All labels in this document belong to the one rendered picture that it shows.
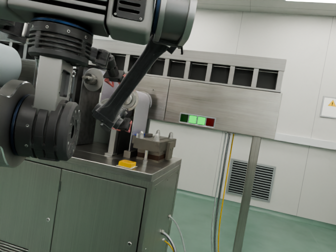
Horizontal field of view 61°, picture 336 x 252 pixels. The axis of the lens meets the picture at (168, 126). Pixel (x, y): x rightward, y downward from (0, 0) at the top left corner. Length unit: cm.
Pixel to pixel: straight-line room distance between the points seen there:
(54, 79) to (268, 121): 150
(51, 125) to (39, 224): 123
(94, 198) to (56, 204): 24
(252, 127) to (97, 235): 114
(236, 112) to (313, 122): 251
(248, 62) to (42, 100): 152
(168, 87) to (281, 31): 274
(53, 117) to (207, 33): 397
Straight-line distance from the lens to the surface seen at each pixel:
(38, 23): 69
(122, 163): 148
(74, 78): 182
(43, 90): 67
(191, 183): 443
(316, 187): 444
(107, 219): 159
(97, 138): 222
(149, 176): 141
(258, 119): 193
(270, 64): 197
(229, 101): 194
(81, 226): 168
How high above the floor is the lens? 122
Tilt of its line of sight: 3 degrees down
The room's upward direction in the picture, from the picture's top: 9 degrees clockwise
